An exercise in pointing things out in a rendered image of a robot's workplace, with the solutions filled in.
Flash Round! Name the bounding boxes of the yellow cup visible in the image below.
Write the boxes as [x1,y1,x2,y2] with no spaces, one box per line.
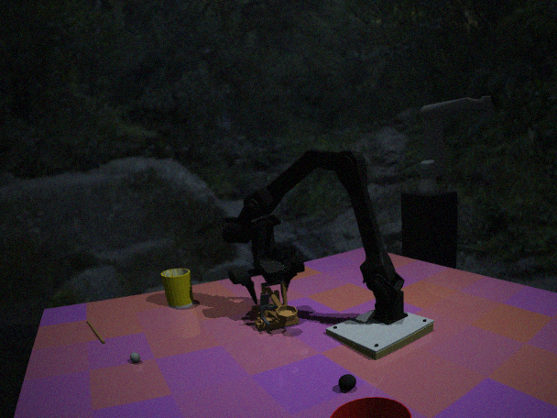
[161,269,194,309]

